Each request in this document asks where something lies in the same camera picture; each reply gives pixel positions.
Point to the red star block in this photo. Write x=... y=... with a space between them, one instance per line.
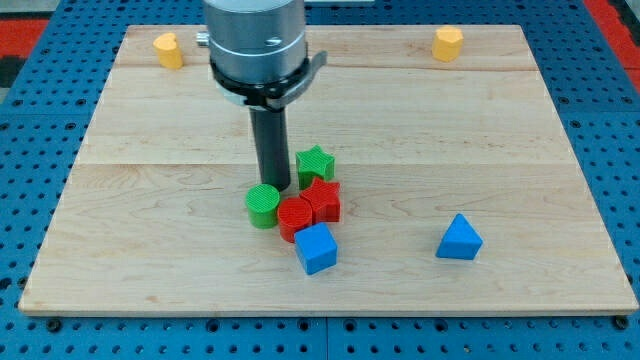
x=324 y=199

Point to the blue cube block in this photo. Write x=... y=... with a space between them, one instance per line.
x=316 y=248

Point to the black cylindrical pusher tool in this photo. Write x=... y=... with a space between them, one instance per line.
x=270 y=135

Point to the blue triangle block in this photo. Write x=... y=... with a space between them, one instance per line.
x=460 y=241

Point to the green cylinder block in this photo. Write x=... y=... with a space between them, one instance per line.
x=262 y=202

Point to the wooden board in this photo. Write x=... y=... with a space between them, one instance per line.
x=152 y=221

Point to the green star block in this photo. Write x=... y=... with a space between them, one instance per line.
x=314 y=162

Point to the yellow heart block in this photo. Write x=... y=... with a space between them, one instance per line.
x=168 y=51

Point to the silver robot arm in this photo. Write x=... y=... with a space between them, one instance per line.
x=258 y=51

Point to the yellow hexagon block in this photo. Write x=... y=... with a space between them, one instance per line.
x=447 y=43

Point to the red cylinder block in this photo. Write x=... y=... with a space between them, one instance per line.
x=293 y=214

